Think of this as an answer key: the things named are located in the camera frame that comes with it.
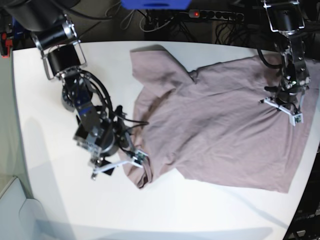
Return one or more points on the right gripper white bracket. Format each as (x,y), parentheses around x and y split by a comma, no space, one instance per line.
(99,164)

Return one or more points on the white power strip red switch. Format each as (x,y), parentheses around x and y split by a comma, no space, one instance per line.
(216,15)

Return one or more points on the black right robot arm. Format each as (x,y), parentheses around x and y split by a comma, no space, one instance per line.
(102,129)

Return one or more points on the blue box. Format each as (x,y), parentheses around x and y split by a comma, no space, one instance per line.
(155,4)

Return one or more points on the mauve pink t-shirt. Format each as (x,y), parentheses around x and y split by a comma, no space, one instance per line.
(209,123)

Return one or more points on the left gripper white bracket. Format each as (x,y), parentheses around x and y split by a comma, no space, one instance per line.
(288,101)

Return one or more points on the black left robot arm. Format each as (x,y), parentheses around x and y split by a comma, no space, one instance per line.
(285,18)

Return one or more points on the red black clamp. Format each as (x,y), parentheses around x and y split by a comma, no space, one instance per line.
(6,43)

